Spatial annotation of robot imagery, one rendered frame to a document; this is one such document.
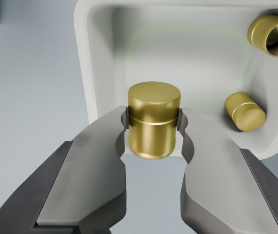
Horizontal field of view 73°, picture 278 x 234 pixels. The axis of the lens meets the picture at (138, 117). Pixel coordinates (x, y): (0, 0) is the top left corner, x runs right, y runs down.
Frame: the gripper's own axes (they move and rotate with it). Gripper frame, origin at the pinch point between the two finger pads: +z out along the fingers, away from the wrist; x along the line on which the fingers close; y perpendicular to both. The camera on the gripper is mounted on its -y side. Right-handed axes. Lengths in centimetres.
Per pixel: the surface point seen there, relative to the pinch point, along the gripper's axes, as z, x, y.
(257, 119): 9.1, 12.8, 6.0
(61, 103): 15.5, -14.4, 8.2
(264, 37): 9.2, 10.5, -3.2
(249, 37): 12.4, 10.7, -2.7
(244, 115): 9.1, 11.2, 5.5
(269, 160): 13.6, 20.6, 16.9
